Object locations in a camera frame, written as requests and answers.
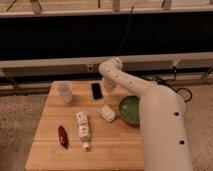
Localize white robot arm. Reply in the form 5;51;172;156
98;57;193;171

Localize black smartphone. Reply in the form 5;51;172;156
91;83;102;100

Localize green bowl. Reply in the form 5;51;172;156
119;96;140;126

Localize white remote controller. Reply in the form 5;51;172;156
76;112;90;151

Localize clear plastic cup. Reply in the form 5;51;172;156
56;81;72;103

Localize wooden cutting board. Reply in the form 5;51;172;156
26;81;144;171

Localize dark red chili pepper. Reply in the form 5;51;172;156
58;126;68;148

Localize black cable on floor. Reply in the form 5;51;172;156
151;75;193;103

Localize black hanging cable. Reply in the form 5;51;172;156
114;5;135;59

